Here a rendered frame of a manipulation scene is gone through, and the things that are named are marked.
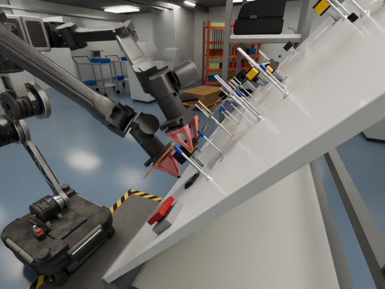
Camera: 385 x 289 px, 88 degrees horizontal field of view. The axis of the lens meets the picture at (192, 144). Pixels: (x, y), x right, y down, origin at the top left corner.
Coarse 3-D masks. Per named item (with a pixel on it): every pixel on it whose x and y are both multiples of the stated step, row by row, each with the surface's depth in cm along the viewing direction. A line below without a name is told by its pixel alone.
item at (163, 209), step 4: (168, 200) 40; (172, 200) 41; (160, 204) 43; (164, 204) 39; (168, 204) 40; (160, 208) 38; (164, 208) 38; (168, 208) 40; (156, 212) 39; (160, 212) 37; (164, 212) 38; (152, 216) 39; (156, 216) 38; (160, 216) 38; (164, 216) 39; (148, 220) 40; (152, 220) 39; (156, 220) 39; (160, 220) 40
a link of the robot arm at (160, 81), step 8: (160, 72) 49; (168, 72) 50; (152, 80) 47; (160, 80) 47; (168, 80) 48; (176, 80) 50; (152, 88) 48; (160, 88) 48; (168, 88) 48; (160, 96) 48
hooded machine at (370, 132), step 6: (384, 120) 303; (372, 126) 312; (378, 126) 309; (384, 126) 306; (366, 132) 326; (372, 132) 316; (378, 132) 313; (384, 132) 309; (366, 138) 331; (372, 138) 319; (378, 138) 316; (384, 138) 312
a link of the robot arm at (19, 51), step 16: (0, 16) 45; (0, 32) 44; (0, 48) 44; (16, 48) 45; (32, 48) 47; (32, 64) 47; (48, 64) 48; (48, 80) 49; (64, 80) 50; (80, 96) 52; (96, 96) 54; (96, 112) 54; (112, 112) 58; (128, 112) 59
